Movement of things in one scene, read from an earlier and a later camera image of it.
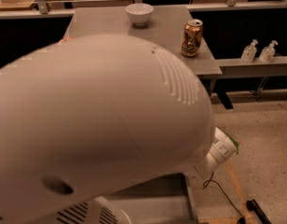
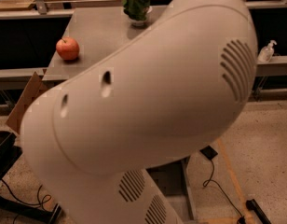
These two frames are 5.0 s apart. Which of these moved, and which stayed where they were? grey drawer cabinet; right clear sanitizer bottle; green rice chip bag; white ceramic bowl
Moved: green rice chip bag
Stayed: right clear sanitizer bottle; grey drawer cabinet; white ceramic bowl
